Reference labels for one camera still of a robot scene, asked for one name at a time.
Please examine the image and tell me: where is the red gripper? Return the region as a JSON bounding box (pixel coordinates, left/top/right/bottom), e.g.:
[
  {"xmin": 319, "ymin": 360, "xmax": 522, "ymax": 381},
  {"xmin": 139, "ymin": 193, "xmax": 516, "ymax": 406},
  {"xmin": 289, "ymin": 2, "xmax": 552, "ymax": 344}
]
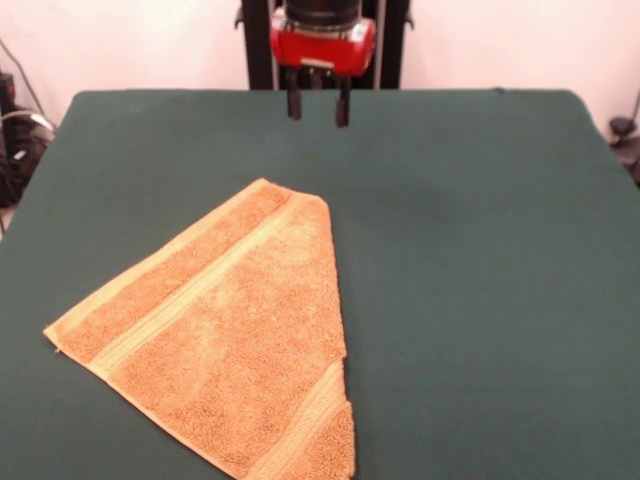
[{"xmin": 269, "ymin": 13, "xmax": 377, "ymax": 129}]

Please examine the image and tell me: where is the orange terry towel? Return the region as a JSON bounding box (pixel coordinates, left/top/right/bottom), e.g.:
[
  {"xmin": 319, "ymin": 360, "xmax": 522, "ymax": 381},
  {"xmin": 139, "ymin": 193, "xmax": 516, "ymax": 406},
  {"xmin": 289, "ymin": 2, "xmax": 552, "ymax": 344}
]
[{"xmin": 42, "ymin": 178, "xmax": 359, "ymax": 480}]

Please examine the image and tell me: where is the dark green table cloth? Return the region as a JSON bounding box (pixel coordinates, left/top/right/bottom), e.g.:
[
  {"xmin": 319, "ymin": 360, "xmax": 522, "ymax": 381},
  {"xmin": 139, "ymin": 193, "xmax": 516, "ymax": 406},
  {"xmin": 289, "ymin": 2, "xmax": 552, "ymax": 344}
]
[{"xmin": 0, "ymin": 88, "xmax": 640, "ymax": 480}]

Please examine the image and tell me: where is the small black stand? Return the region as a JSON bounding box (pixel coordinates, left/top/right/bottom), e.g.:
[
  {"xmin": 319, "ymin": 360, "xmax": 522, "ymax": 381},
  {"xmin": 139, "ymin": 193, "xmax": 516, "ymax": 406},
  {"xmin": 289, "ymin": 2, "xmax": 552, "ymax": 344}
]
[{"xmin": 608, "ymin": 117, "xmax": 640, "ymax": 190}]

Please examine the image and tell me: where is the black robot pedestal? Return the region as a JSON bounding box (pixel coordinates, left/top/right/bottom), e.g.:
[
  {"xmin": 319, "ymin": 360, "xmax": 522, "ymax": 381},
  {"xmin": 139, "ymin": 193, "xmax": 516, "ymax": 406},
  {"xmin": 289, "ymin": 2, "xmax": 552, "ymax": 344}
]
[{"xmin": 233, "ymin": 0, "xmax": 416, "ymax": 91}]

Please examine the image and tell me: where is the black equipment with cables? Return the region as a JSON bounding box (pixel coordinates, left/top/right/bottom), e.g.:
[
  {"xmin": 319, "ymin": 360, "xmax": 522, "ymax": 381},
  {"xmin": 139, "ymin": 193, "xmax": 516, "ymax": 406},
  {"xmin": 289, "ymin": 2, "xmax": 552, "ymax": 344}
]
[{"xmin": 0, "ymin": 72, "xmax": 56, "ymax": 207}]

